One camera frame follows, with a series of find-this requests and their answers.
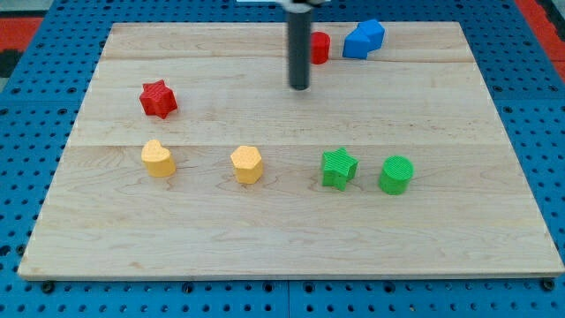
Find blue angular block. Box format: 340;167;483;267
342;19;386;59

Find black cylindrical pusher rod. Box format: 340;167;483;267
287;5;312;91

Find yellow hexagon block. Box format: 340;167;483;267
230;146;263;185

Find yellow heart block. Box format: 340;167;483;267
140;140;177;178

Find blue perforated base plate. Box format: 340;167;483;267
1;0;564;317

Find grey rod mount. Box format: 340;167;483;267
275;0;330;12

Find green cylinder block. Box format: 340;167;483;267
378;155;414;195

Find green star block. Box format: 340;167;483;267
321;148;358;191

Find light wooden board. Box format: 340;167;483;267
19;22;564;281

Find red cylinder block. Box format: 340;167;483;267
310;32;331;64

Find red star block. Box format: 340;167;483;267
139;79;177;119

